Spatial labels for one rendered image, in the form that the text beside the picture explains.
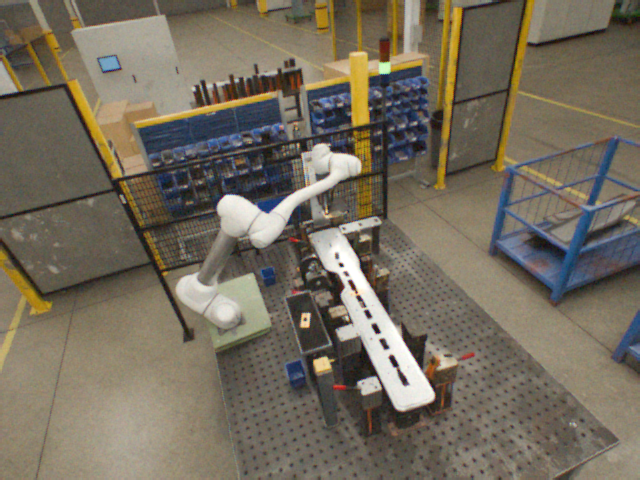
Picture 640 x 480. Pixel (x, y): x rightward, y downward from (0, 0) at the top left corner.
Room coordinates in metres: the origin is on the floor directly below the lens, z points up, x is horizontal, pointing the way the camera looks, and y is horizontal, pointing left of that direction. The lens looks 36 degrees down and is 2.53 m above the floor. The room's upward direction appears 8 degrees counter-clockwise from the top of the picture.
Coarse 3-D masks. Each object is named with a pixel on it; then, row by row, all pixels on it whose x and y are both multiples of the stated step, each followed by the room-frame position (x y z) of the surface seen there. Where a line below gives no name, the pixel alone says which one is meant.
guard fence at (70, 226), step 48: (0, 96) 3.08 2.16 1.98; (48, 96) 3.17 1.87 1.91; (0, 144) 3.04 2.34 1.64; (48, 144) 3.12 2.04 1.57; (96, 144) 3.22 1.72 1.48; (0, 192) 3.00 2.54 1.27; (48, 192) 3.08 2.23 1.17; (96, 192) 3.17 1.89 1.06; (0, 240) 2.93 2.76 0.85; (48, 240) 3.02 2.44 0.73; (96, 240) 3.12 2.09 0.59; (48, 288) 2.96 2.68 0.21
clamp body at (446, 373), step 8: (448, 352) 1.01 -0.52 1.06; (448, 360) 0.97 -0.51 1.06; (456, 360) 0.97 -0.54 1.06; (440, 368) 0.94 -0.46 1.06; (448, 368) 0.94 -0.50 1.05; (456, 368) 0.95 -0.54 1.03; (440, 376) 0.93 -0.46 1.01; (448, 376) 0.95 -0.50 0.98; (432, 384) 0.97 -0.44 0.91; (440, 384) 0.94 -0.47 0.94; (448, 384) 0.96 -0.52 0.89; (440, 392) 0.94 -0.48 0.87; (448, 392) 0.96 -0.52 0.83; (440, 400) 0.94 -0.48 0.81; (448, 400) 0.95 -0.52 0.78; (424, 408) 0.97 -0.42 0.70; (432, 408) 0.94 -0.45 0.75; (440, 408) 0.94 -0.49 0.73; (448, 408) 0.94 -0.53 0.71
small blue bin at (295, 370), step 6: (300, 360) 1.29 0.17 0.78; (288, 366) 1.27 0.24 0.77; (294, 366) 1.28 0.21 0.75; (300, 366) 1.28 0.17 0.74; (288, 372) 1.27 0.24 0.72; (294, 372) 1.27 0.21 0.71; (300, 372) 1.27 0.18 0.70; (288, 378) 1.18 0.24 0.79; (294, 378) 1.18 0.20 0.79; (300, 378) 1.18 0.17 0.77; (294, 384) 1.18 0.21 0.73; (300, 384) 1.19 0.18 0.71
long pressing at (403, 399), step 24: (312, 240) 2.07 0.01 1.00; (336, 240) 2.03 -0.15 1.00; (336, 264) 1.79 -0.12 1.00; (360, 288) 1.55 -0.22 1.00; (360, 312) 1.37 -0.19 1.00; (384, 312) 1.35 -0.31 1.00; (360, 336) 1.22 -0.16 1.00; (384, 336) 1.20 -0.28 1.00; (384, 360) 1.06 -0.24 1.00; (408, 360) 1.04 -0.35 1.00; (384, 384) 0.94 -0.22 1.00; (408, 408) 0.82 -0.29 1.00
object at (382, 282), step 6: (384, 270) 1.62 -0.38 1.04; (378, 276) 1.58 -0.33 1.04; (384, 276) 1.59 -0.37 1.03; (378, 282) 1.58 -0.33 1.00; (384, 282) 1.59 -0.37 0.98; (378, 288) 1.58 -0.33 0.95; (384, 288) 1.59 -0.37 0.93; (378, 294) 1.59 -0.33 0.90; (384, 294) 1.59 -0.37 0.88; (384, 300) 1.59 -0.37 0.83; (384, 306) 1.59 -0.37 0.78
